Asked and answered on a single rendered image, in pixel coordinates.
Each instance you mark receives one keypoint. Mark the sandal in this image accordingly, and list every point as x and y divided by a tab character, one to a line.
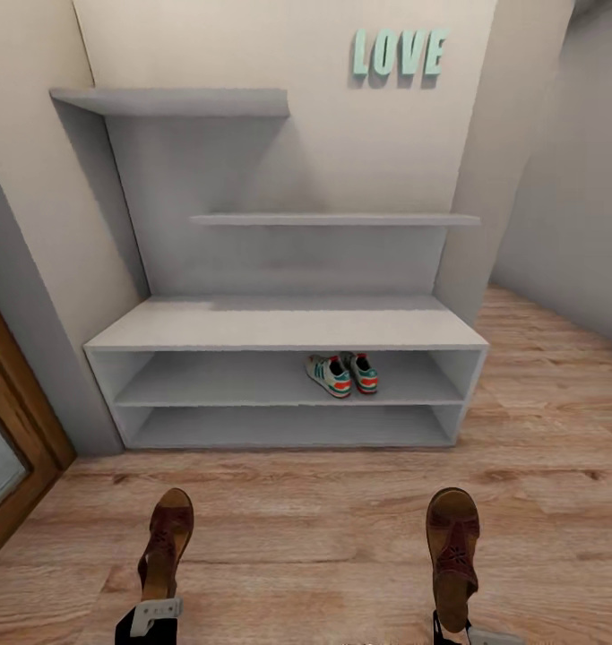
171	527
452	530

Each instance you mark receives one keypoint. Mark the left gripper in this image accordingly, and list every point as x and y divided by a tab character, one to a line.
164	632

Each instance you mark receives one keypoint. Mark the decorative sign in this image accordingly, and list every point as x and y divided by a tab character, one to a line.
411	46

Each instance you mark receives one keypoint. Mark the door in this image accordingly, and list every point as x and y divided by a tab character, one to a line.
34	449

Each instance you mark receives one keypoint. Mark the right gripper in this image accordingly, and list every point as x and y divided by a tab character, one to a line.
438	635

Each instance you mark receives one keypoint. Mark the gym shoe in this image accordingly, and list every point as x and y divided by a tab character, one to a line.
330	373
359	366

